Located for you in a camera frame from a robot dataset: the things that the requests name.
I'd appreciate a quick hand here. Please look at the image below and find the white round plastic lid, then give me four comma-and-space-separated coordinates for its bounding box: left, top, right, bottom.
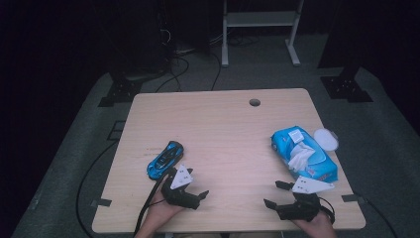
312, 127, 340, 153

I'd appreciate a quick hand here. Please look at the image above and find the person's left hand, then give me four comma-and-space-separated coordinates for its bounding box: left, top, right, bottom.
143, 189, 186, 230

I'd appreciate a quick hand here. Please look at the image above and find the long black floor cable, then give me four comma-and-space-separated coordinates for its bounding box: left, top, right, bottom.
75, 140, 120, 238

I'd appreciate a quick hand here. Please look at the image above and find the black stand base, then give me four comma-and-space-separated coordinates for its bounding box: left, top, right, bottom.
97, 77, 144, 108
317, 63, 374, 103

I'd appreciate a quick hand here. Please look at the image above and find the thin black floor cable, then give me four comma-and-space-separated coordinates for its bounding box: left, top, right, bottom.
211, 53, 222, 92

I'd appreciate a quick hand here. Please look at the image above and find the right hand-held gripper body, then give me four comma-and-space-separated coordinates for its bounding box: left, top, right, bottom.
277, 176, 335, 222

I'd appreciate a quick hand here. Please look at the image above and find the white metal stand frame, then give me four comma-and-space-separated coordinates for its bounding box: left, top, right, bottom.
221, 0, 305, 67

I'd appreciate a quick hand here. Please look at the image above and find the looped black floor cable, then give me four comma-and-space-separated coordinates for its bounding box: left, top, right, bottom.
155, 56, 191, 93

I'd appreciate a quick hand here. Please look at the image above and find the hand-held gripper cable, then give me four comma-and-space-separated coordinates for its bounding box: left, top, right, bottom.
316, 196, 336, 226
133, 175, 171, 237

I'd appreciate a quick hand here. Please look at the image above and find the dark equipment cabinet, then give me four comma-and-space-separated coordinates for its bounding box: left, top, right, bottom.
108, 0, 176, 75

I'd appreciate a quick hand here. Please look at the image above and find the blue wet wipes pack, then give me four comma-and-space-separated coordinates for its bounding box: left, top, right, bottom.
270, 125, 340, 183

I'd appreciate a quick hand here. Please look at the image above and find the person's right hand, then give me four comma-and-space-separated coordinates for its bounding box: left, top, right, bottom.
291, 213, 338, 238

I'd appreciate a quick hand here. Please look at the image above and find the left hand-held gripper cable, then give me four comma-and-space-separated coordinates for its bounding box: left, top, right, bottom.
133, 175, 171, 237

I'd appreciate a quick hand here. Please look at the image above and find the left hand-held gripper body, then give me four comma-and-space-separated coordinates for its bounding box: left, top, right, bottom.
160, 164, 202, 210

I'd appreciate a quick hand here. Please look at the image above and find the right hand-held gripper cable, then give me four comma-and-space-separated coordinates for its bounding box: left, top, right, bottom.
316, 196, 336, 226

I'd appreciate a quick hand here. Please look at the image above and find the blue toy car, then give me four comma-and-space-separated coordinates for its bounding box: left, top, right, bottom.
146, 140, 185, 181

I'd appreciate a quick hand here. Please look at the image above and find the grey table bracket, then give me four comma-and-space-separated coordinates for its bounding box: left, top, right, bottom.
90, 197, 113, 208
341, 193, 367, 203

